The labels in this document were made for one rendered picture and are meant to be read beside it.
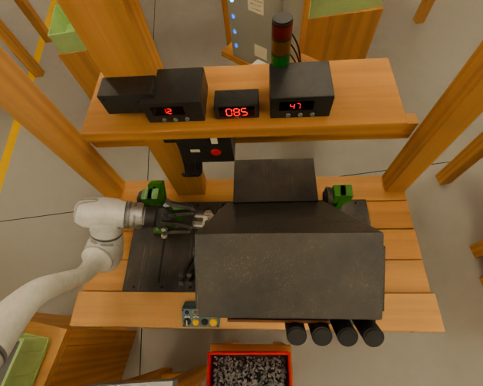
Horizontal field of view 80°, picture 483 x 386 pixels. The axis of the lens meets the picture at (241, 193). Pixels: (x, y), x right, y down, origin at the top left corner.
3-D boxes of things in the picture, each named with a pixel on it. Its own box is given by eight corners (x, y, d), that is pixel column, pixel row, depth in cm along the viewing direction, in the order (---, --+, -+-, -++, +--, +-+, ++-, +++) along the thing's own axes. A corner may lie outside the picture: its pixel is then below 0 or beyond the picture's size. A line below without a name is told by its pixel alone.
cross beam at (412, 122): (408, 138, 115) (418, 123, 106) (95, 148, 124) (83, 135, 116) (405, 128, 117) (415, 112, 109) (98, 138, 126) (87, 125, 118)
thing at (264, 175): (306, 233, 130) (319, 201, 99) (239, 233, 132) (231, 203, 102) (303, 196, 138) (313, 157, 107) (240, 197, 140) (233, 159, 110)
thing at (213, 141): (234, 162, 96) (229, 135, 83) (185, 164, 97) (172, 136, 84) (235, 132, 101) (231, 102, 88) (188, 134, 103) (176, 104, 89)
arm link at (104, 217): (129, 192, 98) (127, 223, 105) (78, 188, 94) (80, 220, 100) (123, 210, 89) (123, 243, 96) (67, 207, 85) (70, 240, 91)
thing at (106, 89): (160, 112, 80) (151, 93, 74) (108, 115, 81) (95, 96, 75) (163, 93, 83) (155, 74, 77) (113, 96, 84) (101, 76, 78)
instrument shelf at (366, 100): (402, 132, 79) (409, 122, 75) (87, 142, 85) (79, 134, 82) (383, 67, 90) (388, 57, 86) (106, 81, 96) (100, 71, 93)
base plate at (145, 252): (382, 293, 118) (384, 292, 116) (123, 292, 126) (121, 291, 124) (364, 201, 137) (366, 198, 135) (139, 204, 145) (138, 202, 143)
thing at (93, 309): (425, 332, 122) (445, 332, 109) (88, 327, 133) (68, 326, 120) (417, 297, 128) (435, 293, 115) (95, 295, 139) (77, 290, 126)
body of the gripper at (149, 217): (142, 232, 96) (170, 233, 98) (144, 208, 93) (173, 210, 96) (144, 222, 103) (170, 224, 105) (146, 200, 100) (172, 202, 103)
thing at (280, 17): (292, 41, 70) (294, 23, 66) (271, 42, 70) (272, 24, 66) (290, 28, 72) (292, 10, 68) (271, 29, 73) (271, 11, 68)
